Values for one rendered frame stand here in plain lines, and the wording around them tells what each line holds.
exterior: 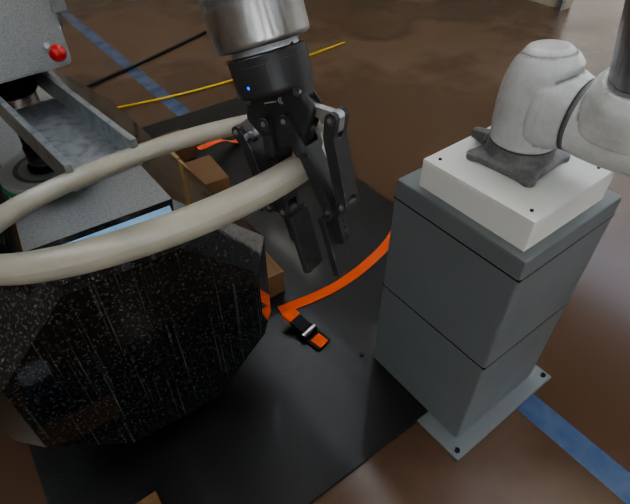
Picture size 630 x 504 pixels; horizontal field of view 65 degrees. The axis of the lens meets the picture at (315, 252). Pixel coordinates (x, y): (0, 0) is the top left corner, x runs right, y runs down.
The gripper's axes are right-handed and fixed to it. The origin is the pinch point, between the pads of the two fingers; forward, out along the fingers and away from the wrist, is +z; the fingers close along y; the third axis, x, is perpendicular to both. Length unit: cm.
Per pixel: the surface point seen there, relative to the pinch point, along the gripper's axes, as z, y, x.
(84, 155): -10, 53, -7
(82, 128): -14, 61, -13
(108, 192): 4, 82, -24
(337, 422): 98, 57, -50
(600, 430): 122, -12, -96
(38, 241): 6, 81, -4
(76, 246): -9.9, 9.6, 19.8
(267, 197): -8.2, -0.6, 6.3
